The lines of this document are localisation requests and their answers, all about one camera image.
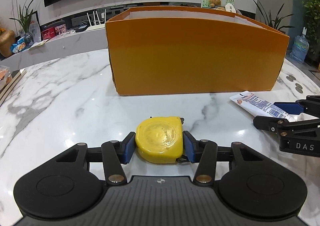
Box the orange cardboard box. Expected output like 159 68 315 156
105 6 289 96

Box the yellow tape measure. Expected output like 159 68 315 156
135 117 183 164

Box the red gift box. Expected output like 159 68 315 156
41 27 56 40

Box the book stack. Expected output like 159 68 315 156
0 69 26 105

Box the white tv console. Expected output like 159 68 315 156
0 3 201 69

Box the blue water bottle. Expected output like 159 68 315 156
290 27 309 64

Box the white wifi router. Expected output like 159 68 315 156
86 10 106 31

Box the blue snack bag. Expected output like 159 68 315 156
10 37 34 54

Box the white lotion tube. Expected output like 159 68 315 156
229 90 316 123

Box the teddy bear toy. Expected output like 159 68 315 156
208 0 221 8

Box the green potted plant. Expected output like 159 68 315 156
10 0 34 34

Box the clear snack container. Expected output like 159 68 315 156
0 65 12 89

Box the green plant right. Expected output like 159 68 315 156
253 0 295 32

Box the gold vase with dried flowers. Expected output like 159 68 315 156
0 27 15 58

